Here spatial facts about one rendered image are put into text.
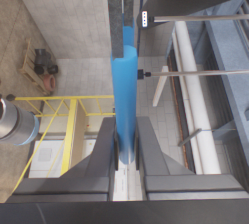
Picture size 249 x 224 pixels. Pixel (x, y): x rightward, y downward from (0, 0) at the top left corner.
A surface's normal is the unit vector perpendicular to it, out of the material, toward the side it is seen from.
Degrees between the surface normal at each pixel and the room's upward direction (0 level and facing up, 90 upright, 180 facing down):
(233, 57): 90
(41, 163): 90
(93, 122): 90
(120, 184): 90
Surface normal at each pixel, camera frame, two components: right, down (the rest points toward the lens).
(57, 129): -0.02, -0.43
